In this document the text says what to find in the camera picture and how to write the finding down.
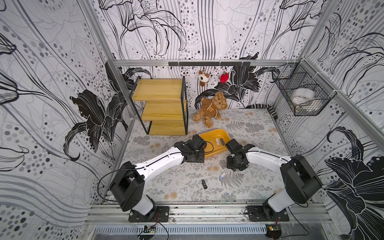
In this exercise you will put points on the white tape roll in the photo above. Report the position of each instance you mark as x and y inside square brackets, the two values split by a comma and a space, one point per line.
[302, 95]

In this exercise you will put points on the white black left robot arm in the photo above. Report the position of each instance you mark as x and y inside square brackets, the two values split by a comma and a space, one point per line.
[128, 184]

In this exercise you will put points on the red hanging strawberry plush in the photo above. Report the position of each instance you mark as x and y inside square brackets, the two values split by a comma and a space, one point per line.
[224, 78]

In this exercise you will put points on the brown teddy bear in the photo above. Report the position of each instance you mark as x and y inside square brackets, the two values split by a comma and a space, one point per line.
[210, 109]

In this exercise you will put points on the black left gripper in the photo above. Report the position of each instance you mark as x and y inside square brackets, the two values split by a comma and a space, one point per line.
[201, 157]

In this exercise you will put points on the white slotted cable duct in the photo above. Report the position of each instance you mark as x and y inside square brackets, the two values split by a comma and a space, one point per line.
[221, 229]

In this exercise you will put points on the black round connector box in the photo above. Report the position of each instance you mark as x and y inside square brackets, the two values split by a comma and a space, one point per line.
[273, 232]

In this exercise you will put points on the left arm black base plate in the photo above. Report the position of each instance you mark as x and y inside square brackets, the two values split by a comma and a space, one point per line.
[157, 214]

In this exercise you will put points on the wooden shelf black metal frame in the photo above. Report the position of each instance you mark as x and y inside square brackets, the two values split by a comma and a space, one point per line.
[161, 106]

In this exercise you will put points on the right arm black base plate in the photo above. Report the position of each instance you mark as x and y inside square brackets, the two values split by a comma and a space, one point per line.
[261, 213]

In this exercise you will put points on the small hanging dog plush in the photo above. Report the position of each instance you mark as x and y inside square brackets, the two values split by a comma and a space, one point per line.
[203, 78]

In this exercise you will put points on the yellow plastic storage box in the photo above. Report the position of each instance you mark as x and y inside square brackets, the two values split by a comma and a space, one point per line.
[212, 148]

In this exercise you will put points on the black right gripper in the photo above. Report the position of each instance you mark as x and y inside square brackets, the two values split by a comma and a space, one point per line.
[233, 163]

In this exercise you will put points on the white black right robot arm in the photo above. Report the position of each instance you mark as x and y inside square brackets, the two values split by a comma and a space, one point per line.
[300, 180]

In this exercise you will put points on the striped black white plush tail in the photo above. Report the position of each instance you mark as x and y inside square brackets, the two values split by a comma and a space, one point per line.
[269, 108]

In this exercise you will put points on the black wall hook rail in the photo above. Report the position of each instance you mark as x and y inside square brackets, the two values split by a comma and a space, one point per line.
[215, 64]

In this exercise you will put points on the small green circuit board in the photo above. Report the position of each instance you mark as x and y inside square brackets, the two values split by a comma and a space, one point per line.
[149, 230]

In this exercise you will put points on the black wire wall basket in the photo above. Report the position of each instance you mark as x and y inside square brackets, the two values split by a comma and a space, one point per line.
[292, 76]

